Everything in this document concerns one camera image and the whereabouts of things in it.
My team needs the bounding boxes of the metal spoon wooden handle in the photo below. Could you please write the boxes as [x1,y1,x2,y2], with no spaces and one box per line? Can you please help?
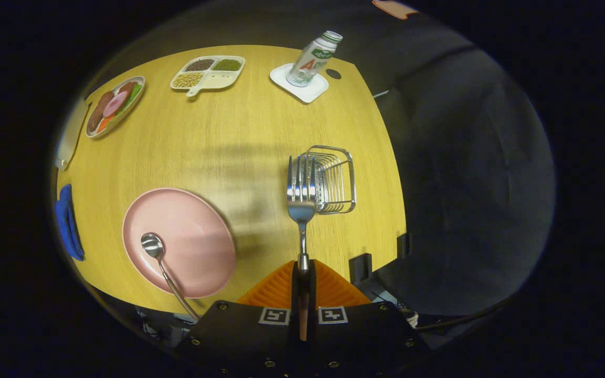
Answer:
[141,233,201,321]

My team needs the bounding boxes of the grey food plate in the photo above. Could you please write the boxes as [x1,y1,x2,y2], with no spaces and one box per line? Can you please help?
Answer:
[85,76,146,139]

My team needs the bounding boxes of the pile of yellow soybeans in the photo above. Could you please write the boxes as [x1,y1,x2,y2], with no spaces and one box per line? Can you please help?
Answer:
[173,72,204,88]

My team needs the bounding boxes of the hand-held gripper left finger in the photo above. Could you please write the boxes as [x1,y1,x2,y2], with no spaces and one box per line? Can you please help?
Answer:
[176,260,303,376]

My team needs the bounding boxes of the blue towel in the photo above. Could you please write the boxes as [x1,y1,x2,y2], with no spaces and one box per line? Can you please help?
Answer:
[55,184,85,261]

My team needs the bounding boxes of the white square coaster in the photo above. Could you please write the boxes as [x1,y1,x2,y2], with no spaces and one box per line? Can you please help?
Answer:
[269,63,329,104]

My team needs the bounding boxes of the metal fork wooden handle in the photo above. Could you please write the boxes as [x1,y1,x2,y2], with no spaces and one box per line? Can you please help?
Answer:
[287,156,318,342]

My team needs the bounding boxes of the white divided tray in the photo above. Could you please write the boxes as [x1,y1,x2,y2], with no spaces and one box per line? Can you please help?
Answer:
[170,55,246,98]

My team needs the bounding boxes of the white toaster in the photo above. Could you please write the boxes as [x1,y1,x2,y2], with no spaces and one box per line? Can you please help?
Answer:
[55,97,90,170]

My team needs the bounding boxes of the metal wire basket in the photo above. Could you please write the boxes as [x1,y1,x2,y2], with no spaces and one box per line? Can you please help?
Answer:
[298,145,357,215]

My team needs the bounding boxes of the pink ham slice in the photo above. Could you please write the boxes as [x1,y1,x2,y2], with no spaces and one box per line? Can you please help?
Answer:
[103,92,127,118]

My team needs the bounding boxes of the pink plate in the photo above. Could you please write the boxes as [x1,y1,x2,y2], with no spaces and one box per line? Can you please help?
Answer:
[122,188,236,299]

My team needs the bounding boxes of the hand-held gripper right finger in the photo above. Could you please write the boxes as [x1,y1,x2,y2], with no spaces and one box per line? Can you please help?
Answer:
[305,260,429,376]

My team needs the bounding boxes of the white plastic bottle green cap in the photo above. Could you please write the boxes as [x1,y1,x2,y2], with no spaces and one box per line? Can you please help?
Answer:
[286,30,343,87]

